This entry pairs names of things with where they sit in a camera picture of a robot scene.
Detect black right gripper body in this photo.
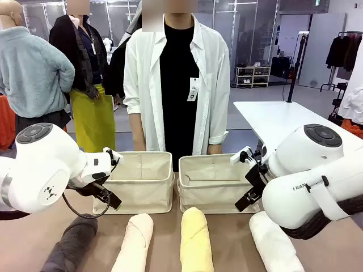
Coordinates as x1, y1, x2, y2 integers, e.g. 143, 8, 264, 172
245, 163, 270, 196

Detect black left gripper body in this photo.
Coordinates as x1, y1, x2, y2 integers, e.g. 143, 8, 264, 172
69, 182, 111, 199

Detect cream towel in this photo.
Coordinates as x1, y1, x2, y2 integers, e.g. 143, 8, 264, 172
111, 212, 154, 272

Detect white towel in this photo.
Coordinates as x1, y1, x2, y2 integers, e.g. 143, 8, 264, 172
248, 211, 306, 272

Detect dark grey towel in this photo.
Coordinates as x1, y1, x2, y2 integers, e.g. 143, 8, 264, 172
39, 216, 99, 272

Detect yellow towel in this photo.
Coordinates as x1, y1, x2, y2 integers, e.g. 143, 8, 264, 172
180, 206, 215, 272

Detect person's right forearm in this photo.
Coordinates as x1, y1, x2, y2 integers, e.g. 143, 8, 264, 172
129, 112, 147, 144

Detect cream fabric basket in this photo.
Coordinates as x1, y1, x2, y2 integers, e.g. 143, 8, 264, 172
177, 152, 260, 215
92, 151, 174, 215

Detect white table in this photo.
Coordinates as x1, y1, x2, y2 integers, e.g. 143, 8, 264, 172
233, 101, 363, 159

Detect person in yellow skirt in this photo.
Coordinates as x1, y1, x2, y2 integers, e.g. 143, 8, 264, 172
49, 0, 117, 154

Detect wooden shoe rack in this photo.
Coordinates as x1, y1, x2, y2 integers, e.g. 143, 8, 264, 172
235, 65, 272, 88

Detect black t-shirt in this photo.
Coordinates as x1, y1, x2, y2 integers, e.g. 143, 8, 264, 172
159, 21, 199, 172

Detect orange garment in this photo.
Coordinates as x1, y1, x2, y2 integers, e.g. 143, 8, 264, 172
341, 118, 363, 139

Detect orange cloth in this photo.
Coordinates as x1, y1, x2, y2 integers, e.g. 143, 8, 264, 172
0, 95, 16, 151

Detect white paper hang tag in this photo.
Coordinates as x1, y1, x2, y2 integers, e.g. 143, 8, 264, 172
187, 76, 199, 102

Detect black bags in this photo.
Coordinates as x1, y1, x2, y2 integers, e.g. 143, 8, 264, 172
271, 56, 293, 78

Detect black pole stand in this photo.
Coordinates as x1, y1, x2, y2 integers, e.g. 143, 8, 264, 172
286, 31, 310, 103

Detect person in white shirt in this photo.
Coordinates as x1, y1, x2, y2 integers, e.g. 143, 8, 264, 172
123, 13, 231, 156

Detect person in white coat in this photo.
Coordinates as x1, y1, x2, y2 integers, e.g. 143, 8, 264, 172
337, 36, 363, 125

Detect grey black hanging coat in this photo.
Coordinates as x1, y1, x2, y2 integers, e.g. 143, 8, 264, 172
107, 0, 142, 99

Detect mannequin in blue fleece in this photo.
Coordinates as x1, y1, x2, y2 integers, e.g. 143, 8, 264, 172
0, 0, 76, 134

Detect clothes rack with dark garments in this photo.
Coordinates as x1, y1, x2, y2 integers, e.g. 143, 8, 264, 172
325, 31, 363, 72

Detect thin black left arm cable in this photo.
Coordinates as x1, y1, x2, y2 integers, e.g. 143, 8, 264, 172
62, 183, 112, 219

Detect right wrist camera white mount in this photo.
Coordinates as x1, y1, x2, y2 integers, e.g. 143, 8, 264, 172
229, 146, 263, 168

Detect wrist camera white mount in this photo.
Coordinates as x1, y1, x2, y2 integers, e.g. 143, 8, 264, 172
103, 146, 124, 171
229, 146, 263, 168

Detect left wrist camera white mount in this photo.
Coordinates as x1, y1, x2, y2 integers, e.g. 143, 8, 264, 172
103, 146, 124, 171

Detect black right arm cable sleeve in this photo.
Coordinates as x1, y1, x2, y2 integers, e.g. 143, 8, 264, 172
279, 198, 363, 240

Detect black arm cable sleeve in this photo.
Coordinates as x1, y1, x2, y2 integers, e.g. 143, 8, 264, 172
0, 210, 32, 220
279, 198, 363, 240

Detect black left arm cable sleeve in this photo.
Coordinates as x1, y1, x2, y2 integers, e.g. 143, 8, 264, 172
0, 210, 32, 220

